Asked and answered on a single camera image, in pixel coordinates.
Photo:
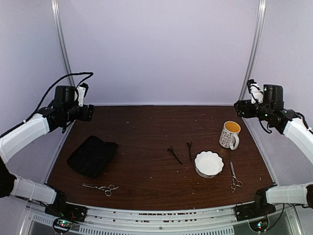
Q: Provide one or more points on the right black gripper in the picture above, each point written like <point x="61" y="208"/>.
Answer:
<point x="241" y="103"/>

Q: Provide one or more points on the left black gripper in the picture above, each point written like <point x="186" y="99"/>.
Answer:
<point x="87" y="114"/>

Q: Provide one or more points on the black zippered tool case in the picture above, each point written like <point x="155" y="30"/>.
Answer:
<point x="90" y="158"/>

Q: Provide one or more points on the black hair clip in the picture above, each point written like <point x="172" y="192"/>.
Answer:
<point x="189" y="145"/>
<point x="175" y="156"/>

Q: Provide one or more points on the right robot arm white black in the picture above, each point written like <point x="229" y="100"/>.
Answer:
<point x="266" y="104"/>

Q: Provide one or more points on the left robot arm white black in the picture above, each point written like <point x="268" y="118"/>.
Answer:
<point x="66" y="107"/>

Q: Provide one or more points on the floral white mug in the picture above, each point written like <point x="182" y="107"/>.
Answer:
<point x="229" y="137"/>

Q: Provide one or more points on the white scalloped bowl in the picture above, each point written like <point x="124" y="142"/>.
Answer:
<point x="208" y="164"/>

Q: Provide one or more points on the silver thinning scissors left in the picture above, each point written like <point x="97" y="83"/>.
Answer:
<point x="106" y="189"/>

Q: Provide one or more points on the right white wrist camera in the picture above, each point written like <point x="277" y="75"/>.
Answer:
<point x="255" y="92"/>

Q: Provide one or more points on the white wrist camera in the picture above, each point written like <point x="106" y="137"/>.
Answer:
<point x="80" y="94"/>
<point x="255" y="92"/>

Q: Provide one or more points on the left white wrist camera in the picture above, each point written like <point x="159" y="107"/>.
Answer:
<point x="80" y="94"/>

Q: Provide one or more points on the right aluminium frame post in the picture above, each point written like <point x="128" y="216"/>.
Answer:
<point x="261" y="13"/>

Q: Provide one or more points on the aluminium frame post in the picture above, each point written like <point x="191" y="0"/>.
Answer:
<point x="261" y="13"/>
<point x="60" y="34"/>

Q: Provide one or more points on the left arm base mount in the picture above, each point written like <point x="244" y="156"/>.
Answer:
<point x="67" y="219"/>

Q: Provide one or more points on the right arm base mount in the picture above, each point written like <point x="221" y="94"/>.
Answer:
<point x="254" y="213"/>

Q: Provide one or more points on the left aluminium frame post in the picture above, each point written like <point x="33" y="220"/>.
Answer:
<point x="60" y="34"/>

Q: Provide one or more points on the front aluminium rail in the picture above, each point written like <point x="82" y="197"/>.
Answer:
<point x="214" y="221"/>

